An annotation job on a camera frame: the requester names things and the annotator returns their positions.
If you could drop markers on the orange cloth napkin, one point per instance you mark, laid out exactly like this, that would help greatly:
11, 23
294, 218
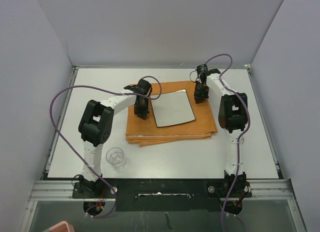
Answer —
145, 132

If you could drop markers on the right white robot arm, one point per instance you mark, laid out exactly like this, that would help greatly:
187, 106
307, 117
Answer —
232, 114

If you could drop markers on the clear drinking glass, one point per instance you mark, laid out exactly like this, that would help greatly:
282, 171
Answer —
115, 157

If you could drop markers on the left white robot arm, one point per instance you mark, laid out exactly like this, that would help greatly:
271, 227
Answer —
96, 124

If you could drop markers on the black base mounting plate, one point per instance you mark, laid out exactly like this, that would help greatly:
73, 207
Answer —
165, 194

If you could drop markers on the white square plate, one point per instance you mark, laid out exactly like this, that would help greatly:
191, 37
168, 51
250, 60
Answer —
172, 108

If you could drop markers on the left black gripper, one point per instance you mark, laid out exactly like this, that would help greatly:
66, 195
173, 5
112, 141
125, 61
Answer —
142, 114

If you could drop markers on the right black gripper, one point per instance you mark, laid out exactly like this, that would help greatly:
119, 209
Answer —
199, 97

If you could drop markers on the pink box corner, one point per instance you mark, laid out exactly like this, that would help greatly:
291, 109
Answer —
62, 226

